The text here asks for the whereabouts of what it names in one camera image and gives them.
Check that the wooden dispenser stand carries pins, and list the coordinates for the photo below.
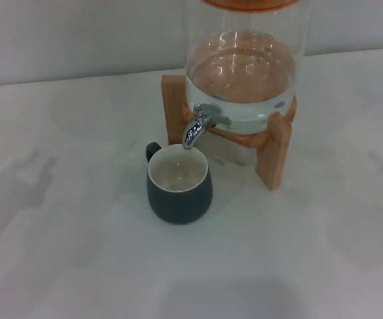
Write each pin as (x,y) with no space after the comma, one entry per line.
(278,159)

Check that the glass water dispenser jar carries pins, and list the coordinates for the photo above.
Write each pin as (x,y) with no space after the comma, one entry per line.
(244,56)

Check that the chrome dispenser faucet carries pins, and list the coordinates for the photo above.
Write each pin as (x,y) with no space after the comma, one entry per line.
(195,129)

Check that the dark grey ceramic cup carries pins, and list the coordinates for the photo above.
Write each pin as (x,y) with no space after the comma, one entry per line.
(181,206)

